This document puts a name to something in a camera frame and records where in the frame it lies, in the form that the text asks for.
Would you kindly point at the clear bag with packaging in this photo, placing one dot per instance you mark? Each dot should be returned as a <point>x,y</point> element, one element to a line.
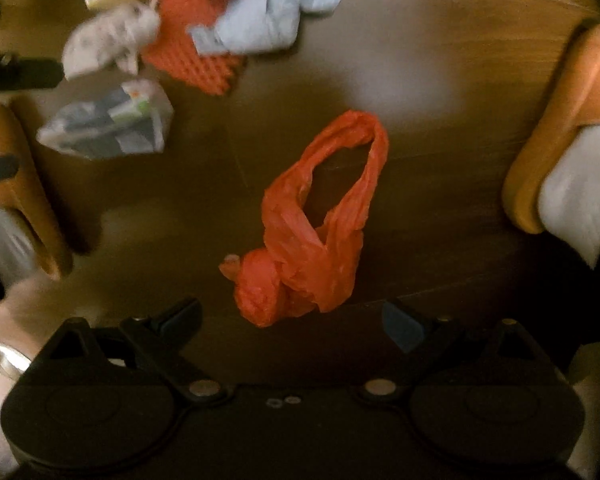
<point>110,120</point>

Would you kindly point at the silver plastic bag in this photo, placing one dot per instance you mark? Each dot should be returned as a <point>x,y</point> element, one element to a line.
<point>270,5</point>

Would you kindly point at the white sock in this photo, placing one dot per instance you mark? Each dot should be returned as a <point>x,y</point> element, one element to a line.
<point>585,185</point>
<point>0,245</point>

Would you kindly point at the orange slipper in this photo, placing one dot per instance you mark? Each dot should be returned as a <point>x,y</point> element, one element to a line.
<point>555,125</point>
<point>30,200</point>

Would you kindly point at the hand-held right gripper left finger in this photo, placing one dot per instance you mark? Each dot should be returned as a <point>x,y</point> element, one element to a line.
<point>172,317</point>

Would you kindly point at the white knotted cloth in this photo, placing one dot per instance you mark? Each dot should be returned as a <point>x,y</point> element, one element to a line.
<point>105,35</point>

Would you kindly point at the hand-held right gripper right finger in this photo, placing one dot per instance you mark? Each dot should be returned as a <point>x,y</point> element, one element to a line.
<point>402,327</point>

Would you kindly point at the orange plastic bag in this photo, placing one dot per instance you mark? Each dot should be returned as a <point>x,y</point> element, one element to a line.
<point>300,260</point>

